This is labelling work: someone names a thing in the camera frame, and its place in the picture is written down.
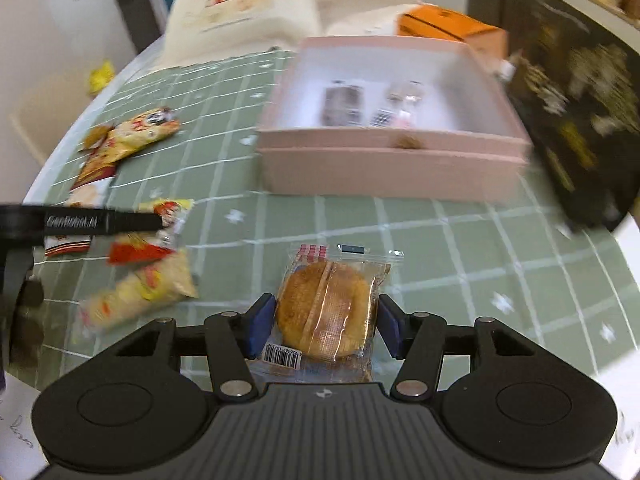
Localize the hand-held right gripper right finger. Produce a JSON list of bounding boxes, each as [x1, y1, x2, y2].
[[377, 294, 538, 403]]

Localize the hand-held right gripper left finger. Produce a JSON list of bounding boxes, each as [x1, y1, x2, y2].
[[117, 294, 277, 403]]

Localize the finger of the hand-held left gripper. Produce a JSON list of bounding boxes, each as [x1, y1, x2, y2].
[[0, 203, 164, 239]]

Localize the round cake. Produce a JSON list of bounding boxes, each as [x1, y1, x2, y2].
[[247, 242, 406, 386]]

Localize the small yellow red snack packet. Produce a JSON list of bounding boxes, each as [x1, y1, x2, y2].
[[137, 198, 195, 251]]

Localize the pink cardboard box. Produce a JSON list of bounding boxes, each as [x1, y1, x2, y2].
[[255, 35, 533, 203]]

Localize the snacks inside pink box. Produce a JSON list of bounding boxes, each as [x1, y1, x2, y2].
[[370, 80, 426, 131]]

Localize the white red striped snack packet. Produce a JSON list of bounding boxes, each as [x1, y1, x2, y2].
[[44, 180, 111, 259]]

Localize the red orange snack packet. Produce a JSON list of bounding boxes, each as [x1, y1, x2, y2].
[[70, 147, 118, 192]]

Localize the pale yellow long snack packet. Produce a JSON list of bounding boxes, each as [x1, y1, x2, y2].
[[80, 250, 200, 331]]

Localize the small brown snack packet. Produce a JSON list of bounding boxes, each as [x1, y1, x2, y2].
[[82, 125, 113, 151]]

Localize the green checked tablecloth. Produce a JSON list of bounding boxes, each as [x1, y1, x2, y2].
[[25, 50, 640, 391]]

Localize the yellow cartoon snack packet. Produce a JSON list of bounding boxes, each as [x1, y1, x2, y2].
[[107, 106, 181, 161]]

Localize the yellow bag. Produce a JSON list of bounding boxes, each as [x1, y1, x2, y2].
[[89, 60, 117, 97]]

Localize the white paper sheet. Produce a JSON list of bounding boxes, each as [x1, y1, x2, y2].
[[0, 370, 51, 480]]

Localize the dark door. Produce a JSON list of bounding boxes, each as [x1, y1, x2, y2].
[[107, 0, 168, 53]]

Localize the dark grey snack packet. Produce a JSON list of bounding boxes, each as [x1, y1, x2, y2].
[[320, 80, 363, 126]]

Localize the cream cartoon printed bag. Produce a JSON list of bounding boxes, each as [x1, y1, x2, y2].
[[165, 0, 323, 68]]

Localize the black printed bag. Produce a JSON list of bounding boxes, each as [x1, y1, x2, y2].
[[467, 0, 640, 233]]

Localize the orange cardboard box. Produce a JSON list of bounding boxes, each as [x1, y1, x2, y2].
[[397, 2, 508, 71]]

